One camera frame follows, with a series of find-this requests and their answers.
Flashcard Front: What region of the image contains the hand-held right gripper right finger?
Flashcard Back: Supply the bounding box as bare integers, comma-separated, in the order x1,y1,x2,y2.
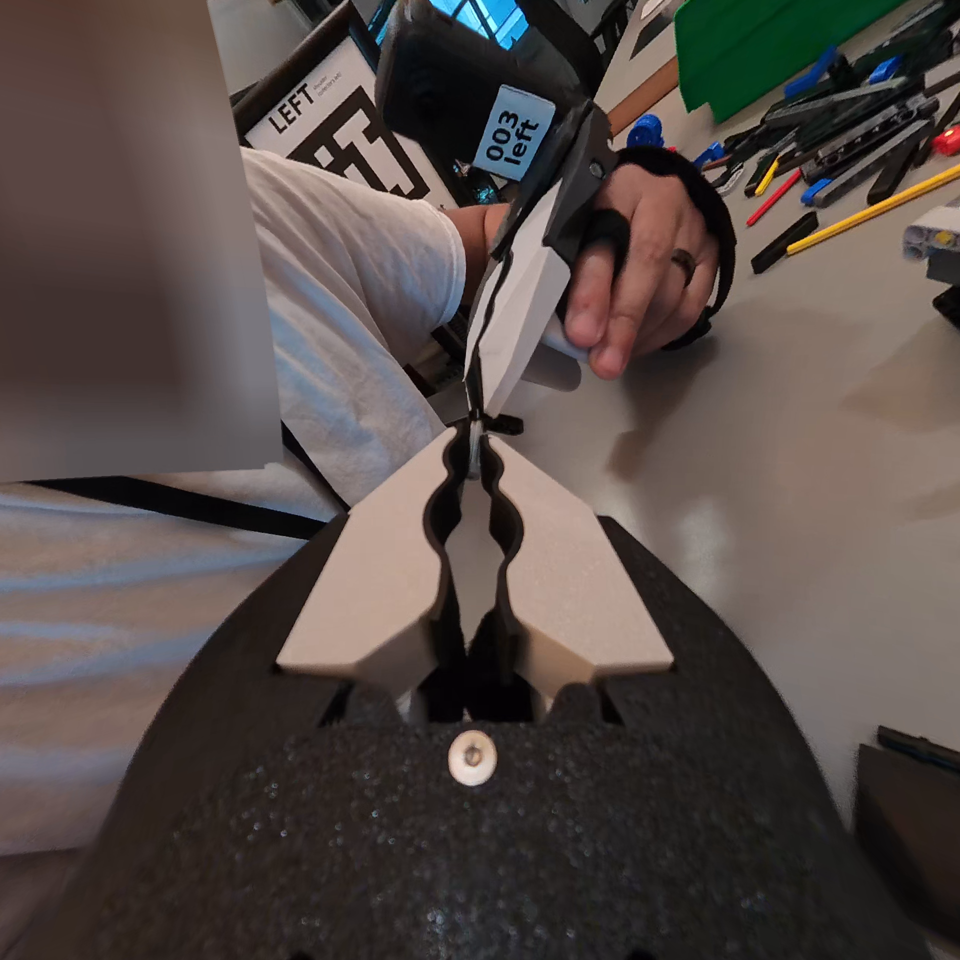
478,433,675,696

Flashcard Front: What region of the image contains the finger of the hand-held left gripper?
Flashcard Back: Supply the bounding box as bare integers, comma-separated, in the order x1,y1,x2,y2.
477,182,576,420
462,255,502,412

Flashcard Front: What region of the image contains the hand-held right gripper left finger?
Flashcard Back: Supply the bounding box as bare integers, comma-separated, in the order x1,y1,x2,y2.
274,424,477,724

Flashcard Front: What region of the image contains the person's left forearm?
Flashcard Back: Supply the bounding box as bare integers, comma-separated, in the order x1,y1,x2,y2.
441,201,520,309

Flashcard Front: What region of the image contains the person's left hand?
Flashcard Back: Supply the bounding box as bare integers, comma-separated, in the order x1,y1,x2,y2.
561,159,723,381

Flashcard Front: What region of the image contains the black white printed sign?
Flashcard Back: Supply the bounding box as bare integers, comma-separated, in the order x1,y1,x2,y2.
232,0,460,211

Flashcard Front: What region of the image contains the person's white shirt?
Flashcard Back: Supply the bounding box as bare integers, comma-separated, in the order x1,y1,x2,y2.
0,148,472,856

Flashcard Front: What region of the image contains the green plastic bin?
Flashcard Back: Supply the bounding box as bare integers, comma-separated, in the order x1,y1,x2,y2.
672,0,910,125

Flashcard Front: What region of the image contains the pile of long toy beams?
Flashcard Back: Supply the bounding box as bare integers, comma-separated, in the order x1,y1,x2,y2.
626,15,960,275

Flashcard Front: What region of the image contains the dark flat board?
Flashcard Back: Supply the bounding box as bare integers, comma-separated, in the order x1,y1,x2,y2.
853,723,960,942

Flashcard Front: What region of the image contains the partly built toy vehicle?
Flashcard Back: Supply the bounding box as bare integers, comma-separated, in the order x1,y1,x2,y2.
902,204,960,329

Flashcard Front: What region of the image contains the black lanyard strap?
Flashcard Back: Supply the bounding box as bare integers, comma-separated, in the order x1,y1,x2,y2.
22,421,354,543

